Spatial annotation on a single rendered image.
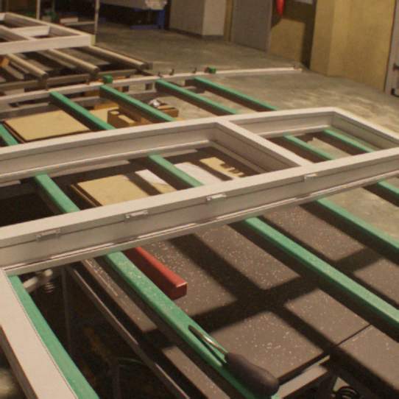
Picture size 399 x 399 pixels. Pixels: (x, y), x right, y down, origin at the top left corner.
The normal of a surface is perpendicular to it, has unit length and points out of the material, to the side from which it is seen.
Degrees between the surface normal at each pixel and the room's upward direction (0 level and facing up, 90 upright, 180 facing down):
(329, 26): 90
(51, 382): 0
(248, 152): 90
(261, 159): 90
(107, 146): 90
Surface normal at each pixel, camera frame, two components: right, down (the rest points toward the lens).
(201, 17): -0.82, 0.18
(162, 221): 0.55, 0.40
